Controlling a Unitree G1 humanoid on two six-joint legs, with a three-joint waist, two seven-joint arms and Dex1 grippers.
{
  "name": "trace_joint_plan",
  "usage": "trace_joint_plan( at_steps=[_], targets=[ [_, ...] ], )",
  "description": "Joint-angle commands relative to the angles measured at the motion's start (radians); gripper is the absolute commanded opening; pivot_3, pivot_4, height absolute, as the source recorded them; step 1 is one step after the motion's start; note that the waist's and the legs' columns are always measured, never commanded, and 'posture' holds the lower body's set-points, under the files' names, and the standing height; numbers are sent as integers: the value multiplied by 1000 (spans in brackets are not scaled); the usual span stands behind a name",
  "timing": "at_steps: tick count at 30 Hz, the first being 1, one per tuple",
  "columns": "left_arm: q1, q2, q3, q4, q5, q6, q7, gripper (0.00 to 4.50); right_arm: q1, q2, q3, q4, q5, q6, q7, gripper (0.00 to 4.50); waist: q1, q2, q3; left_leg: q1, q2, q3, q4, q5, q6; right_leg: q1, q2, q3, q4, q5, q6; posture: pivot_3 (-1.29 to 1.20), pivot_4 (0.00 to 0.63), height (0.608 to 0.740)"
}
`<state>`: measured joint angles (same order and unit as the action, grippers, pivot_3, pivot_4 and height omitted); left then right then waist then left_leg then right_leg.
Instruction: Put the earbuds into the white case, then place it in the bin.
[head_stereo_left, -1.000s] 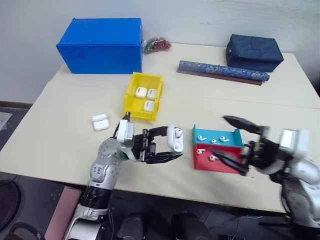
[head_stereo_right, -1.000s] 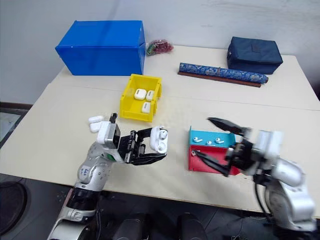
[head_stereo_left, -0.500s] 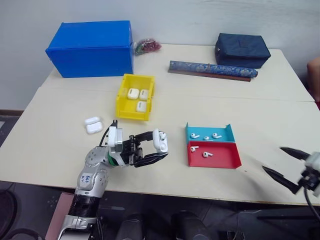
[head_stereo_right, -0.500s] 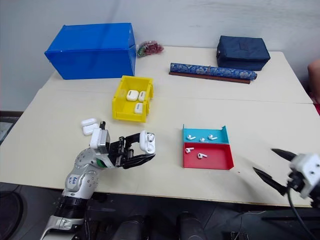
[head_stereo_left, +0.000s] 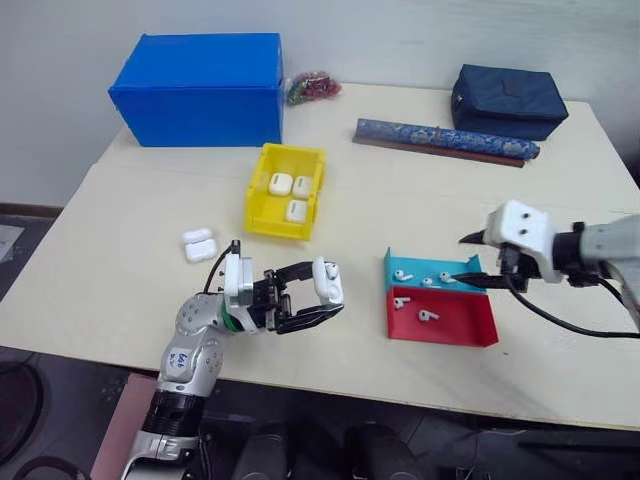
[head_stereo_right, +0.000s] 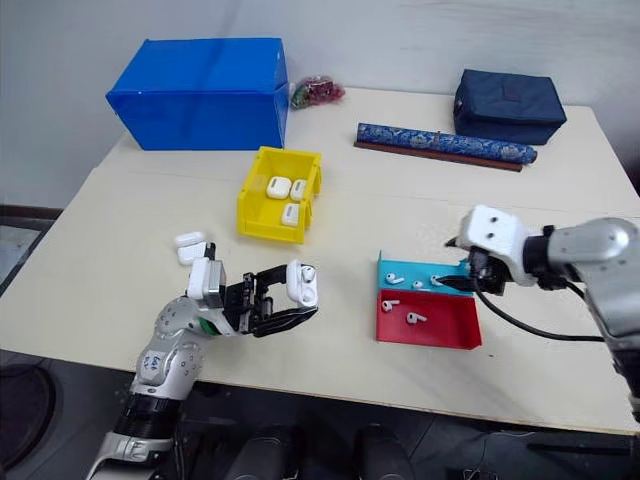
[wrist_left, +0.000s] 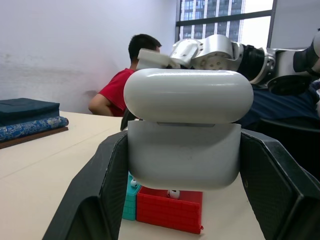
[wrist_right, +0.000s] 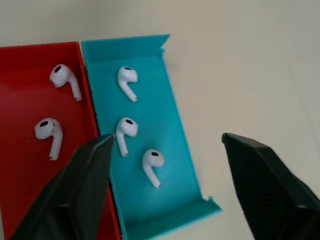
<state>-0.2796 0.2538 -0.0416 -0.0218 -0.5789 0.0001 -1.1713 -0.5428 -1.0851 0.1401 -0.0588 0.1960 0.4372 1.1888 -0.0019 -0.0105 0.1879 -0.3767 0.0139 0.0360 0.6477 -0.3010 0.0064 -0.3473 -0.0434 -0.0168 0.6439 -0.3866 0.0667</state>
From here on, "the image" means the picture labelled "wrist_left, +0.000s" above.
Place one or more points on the white earbud charging case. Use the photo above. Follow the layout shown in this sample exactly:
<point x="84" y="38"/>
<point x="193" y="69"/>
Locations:
<point x="185" y="155"/>

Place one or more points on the red brick-pattern holder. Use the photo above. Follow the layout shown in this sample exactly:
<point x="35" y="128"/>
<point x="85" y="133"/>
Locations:
<point x="167" y="212"/>

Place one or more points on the dark blue cloth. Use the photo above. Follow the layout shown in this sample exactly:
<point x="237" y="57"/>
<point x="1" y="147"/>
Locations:
<point x="280" y="107"/>

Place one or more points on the dark teal flat box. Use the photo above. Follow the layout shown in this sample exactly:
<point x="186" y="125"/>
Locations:
<point x="25" y="110"/>

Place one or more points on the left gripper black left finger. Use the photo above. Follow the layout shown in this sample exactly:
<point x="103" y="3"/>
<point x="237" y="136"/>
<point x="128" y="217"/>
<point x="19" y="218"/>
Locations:
<point x="100" y="190"/>

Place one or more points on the dark framed window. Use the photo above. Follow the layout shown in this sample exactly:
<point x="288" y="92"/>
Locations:
<point x="225" y="17"/>

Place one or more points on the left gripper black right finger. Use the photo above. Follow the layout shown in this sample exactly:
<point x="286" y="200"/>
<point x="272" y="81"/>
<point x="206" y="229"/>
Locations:
<point x="280" y="190"/>

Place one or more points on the brown wooden board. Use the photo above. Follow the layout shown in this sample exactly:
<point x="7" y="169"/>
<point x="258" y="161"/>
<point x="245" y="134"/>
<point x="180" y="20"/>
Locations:
<point x="30" y="140"/>

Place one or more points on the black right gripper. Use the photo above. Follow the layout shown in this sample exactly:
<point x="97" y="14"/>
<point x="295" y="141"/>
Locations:
<point x="185" y="67"/>

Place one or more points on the white earbud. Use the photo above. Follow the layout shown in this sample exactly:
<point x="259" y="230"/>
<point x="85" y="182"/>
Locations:
<point x="134" y="183"/>
<point x="173" y="194"/>

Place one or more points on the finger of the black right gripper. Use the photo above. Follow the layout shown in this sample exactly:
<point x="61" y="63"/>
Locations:
<point x="124" y="121"/>

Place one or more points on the person in red shirt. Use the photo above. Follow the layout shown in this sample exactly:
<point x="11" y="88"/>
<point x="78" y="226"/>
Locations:
<point x="115" y="92"/>

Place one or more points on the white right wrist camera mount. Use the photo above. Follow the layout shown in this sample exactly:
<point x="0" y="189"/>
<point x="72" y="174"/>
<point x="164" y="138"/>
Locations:
<point x="152" y="58"/>

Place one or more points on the teal brick-pattern holder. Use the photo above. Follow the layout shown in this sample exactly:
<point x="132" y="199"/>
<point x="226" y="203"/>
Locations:
<point x="129" y="205"/>

